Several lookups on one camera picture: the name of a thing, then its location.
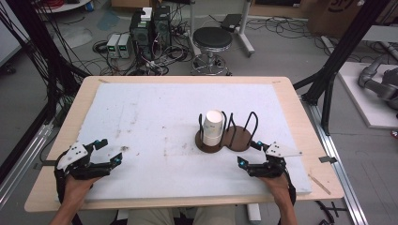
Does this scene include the flat black device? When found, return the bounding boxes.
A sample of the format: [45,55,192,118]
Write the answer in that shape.
[220,13,243,33]

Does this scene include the black tape piece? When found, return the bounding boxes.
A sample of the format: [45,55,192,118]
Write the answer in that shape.
[33,159,59,171]
[318,155,339,164]

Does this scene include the white platform board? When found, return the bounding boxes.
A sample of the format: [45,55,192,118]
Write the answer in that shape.
[337,61,398,130]

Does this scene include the person's left hand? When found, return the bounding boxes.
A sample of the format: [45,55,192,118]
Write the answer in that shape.
[63,174,102,204]

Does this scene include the black round stool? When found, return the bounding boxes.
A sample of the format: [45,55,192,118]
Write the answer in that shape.
[191,26,235,77]

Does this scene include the white round table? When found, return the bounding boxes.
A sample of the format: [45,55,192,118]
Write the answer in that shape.
[35,0,92,14]

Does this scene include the white foam mat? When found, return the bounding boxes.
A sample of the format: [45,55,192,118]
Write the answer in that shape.
[54,82,314,202]

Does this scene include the brown cup holder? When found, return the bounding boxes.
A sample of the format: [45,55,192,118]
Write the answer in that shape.
[194,111,260,154]

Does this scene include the person's beige trousers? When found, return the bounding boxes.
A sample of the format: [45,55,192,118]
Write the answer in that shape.
[126,205,237,225]

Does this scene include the grey power supply unit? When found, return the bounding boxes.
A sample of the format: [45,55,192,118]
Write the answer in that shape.
[117,33,134,60]
[106,33,122,59]

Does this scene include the black computer tower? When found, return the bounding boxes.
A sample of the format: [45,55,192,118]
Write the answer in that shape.
[129,10,155,61]
[152,5,173,58]

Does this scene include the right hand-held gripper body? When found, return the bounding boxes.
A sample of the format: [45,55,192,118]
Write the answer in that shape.
[253,141,303,180]

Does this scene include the brown cardboard box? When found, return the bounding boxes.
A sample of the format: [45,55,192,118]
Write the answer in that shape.
[307,0,390,39]

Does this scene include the white table leg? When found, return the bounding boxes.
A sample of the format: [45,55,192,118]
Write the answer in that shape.
[246,202,263,224]

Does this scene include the person's right hand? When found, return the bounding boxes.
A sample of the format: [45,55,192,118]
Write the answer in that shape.
[257,172,294,204]

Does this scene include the small white box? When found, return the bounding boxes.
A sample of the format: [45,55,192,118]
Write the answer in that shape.
[140,7,154,23]

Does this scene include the black metal frame post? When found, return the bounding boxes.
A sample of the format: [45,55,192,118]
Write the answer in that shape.
[293,0,392,136]
[5,0,90,101]

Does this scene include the tangle of floor cables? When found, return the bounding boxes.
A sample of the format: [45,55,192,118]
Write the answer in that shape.
[91,38,195,77]

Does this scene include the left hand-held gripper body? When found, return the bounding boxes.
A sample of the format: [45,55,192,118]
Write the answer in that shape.
[54,142,111,181]

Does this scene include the aluminium rail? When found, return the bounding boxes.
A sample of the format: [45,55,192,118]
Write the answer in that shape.
[0,122,54,209]
[300,96,371,225]

